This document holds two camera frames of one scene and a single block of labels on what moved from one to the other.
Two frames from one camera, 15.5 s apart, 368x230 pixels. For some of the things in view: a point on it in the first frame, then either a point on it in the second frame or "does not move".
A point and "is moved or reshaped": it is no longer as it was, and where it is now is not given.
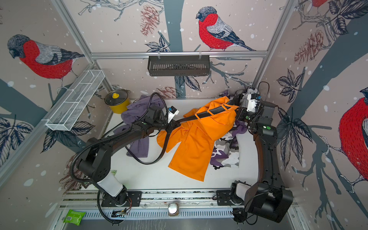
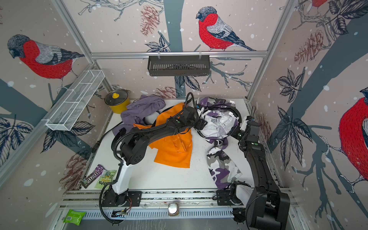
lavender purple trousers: [135, 110] does not move
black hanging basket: [177, 67] does not move
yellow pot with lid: [118, 101] does not move
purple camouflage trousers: [225, 150] is moved or reshaped
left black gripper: [171, 126] -> [201, 124]
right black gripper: [243, 114] -> [235, 130]
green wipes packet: [74, 217] does not move
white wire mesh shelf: [65, 116] does not move
